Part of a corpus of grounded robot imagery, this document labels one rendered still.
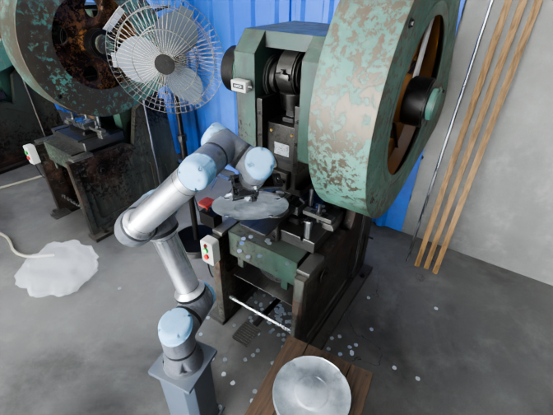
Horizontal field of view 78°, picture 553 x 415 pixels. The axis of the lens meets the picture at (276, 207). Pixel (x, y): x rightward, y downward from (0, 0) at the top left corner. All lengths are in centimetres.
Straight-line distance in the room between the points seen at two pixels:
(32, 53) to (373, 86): 177
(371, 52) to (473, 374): 173
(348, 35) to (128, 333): 185
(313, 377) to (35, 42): 203
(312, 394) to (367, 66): 113
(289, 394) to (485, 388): 109
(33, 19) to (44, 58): 17
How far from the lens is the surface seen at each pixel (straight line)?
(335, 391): 148
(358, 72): 90
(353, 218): 179
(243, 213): 137
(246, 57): 139
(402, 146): 152
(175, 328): 127
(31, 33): 223
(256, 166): 85
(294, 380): 148
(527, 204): 264
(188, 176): 77
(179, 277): 127
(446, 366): 215
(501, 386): 221
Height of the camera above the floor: 167
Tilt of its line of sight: 34 degrees down
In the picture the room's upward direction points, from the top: 1 degrees clockwise
